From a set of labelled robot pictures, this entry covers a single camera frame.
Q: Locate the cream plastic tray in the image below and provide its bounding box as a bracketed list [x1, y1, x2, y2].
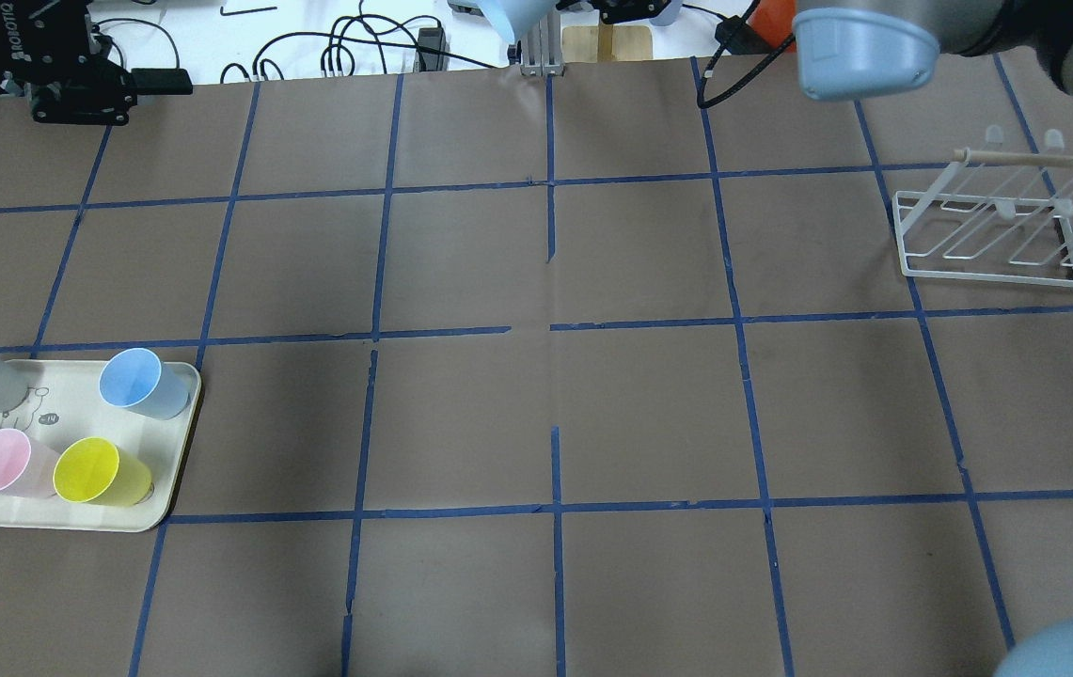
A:
[0, 359, 202, 534]

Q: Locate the black power adapter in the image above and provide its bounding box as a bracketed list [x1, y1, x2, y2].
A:
[714, 16, 771, 55]

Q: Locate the orange bucket with lid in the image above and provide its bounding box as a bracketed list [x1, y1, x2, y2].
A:
[747, 0, 796, 51]

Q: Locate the aluminium frame post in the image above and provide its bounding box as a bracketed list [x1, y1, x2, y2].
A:
[513, 11, 565, 77]

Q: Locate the pink plastic cup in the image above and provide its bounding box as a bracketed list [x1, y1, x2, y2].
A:
[0, 429, 59, 498]

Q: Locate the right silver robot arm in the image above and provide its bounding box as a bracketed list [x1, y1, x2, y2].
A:
[790, 1, 1073, 676]

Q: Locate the wooden mug tree stand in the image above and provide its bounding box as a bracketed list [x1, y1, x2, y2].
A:
[561, 24, 655, 63]

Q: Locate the white wire cup rack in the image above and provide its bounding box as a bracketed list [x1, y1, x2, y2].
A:
[892, 124, 1073, 288]

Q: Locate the light blue plastic cup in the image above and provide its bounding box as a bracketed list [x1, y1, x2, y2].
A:
[477, 0, 558, 44]

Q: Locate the yellow plastic cup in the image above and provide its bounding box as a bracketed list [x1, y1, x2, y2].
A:
[52, 436, 155, 509]

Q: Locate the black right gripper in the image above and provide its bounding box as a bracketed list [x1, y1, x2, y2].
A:
[592, 0, 672, 25]

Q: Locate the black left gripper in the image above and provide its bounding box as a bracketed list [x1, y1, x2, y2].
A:
[0, 1, 194, 127]

